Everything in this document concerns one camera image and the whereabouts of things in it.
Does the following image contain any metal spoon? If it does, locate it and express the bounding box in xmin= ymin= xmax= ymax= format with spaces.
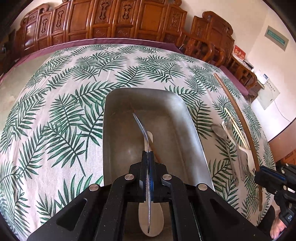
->
xmin=211 ymin=123 xmax=239 ymax=187

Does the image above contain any light bamboo chopstick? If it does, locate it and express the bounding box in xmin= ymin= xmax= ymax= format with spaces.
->
xmin=224 ymin=108 xmax=249 ymax=149

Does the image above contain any white plastic rice paddle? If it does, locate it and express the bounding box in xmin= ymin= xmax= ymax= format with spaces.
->
xmin=222 ymin=121 xmax=255 ymax=173

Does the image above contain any brown wooden chopstick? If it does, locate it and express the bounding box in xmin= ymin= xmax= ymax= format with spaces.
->
xmin=213 ymin=73 xmax=263 ymax=211

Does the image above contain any red gift box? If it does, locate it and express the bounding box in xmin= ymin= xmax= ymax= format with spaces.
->
xmin=232 ymin=45 xmax=246 ymax=62

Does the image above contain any green leaf pattern tablecloth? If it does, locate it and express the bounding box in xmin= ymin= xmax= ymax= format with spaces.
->
xmin=1 ymin=44 xmax=274 ymax=240

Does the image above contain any long carved wooden bench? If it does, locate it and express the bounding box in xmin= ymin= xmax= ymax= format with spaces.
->
xmin=13 ymin=0 xmax=187 ymax=58

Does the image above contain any person's right hand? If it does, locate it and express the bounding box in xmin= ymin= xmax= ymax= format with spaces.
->
xmin=269 ymin=217 xmax=287 ymax=239

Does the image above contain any purple armchair cushion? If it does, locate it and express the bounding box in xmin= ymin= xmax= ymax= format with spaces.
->
xmin=219 ymin=65 xmax=249 ymax=97

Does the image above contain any grey metal rectangular tray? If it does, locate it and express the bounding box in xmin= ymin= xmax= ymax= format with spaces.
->
xmin=96 ymin=88 xmax=216 ymax=240

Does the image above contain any purple bench cushion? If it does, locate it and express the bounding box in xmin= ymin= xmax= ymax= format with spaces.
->
xmin=0 ymin=38 xmax=183 ymax=77

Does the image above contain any wooden side table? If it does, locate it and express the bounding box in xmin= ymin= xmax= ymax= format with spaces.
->
xmin=249 ymin=70 xmax=264 ymax=100

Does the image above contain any grey wall electrical panel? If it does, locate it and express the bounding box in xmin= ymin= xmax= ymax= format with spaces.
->
xmin=264 ymin=26 xmax=289 ymax=51

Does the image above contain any white wall distribution box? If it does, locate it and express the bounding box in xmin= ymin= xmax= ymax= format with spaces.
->
xmin=257 ymin=79 xmax=280 ymax=109

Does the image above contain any metal fork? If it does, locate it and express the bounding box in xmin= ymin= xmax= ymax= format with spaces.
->
xmin=132 ymin=112 xmax=151 ymax=233

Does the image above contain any carved wooden armchair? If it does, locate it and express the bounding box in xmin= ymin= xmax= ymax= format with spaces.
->
xmin=179 ymin=11 xmax=257 ymax=92

